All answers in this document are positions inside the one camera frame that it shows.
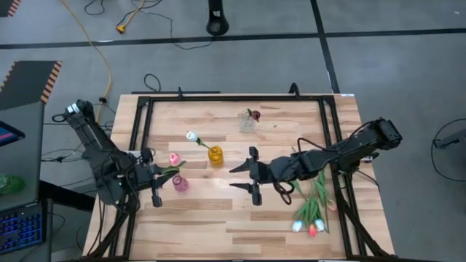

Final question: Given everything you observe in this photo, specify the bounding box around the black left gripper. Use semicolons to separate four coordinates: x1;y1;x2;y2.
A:
125;148;178;208

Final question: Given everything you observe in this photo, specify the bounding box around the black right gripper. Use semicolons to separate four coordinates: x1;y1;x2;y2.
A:
229;146;296;207

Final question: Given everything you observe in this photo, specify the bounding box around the dark red artificial tulip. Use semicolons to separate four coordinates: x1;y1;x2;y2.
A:
245;108;261;127
292;178;310;215
313;170;328;234

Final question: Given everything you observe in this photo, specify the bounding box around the pink glass vase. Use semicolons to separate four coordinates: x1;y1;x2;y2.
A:
172;175;189;193

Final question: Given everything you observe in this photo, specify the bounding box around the amber glass vase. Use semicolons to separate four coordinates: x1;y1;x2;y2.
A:
208;145;224;167

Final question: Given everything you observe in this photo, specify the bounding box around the clear glass vase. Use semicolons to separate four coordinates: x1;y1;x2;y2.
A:
239;108;256;134

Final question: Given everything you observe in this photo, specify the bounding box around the black flat bar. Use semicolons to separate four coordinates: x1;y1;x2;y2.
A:
130;90;221;95

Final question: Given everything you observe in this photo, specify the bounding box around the black desk beam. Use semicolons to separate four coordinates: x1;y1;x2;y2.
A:
38;180;96;213

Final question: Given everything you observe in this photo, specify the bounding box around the gray desk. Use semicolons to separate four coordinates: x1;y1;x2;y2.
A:
0;101;45;214

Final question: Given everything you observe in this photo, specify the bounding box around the black floor tape strip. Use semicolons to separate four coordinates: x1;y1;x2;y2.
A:
0;27;466;50
309;0;340;94

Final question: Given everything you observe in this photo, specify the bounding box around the green plastic bottle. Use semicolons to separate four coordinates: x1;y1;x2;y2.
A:
0;173;25;196

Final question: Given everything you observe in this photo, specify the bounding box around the backlit computer keyboard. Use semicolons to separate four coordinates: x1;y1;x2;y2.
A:
0;203;47;255

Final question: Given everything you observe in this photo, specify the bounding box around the lit computer screen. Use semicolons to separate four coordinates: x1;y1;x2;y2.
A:
0;121;25;148

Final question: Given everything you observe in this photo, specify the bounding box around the large black hazard-striped mat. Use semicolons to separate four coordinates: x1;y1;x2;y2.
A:
0;60;63;112

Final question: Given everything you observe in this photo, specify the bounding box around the gray stand foot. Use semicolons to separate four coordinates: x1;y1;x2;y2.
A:
433;127;466;149

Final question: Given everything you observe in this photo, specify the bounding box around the small black hazard-striped mat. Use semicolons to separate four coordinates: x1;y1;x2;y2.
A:
0;0;22;18

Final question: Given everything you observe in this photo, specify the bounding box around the black metal table frame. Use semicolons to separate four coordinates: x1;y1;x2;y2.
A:
84;92;393;261

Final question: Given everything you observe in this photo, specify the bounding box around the black cable with connector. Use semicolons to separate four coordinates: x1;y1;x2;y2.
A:
40;147;87;164

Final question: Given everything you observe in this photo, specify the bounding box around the black looped cable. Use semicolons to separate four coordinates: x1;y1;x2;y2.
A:
143;74;162;94

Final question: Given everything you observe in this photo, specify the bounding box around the long yellow floor cable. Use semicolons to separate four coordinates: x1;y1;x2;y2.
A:
59;0;112;123

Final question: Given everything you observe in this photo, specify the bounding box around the thin black floor cable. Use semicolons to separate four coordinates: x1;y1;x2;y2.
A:
125;0;214;51

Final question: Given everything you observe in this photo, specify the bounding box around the yellow cable with plug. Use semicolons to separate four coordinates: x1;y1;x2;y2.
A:
115;0;146;35

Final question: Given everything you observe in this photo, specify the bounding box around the black stand post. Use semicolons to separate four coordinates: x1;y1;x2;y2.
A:
205;0;230;36

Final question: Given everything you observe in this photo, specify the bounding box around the black curved floor cable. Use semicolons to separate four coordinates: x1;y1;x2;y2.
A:
430;116;466;183

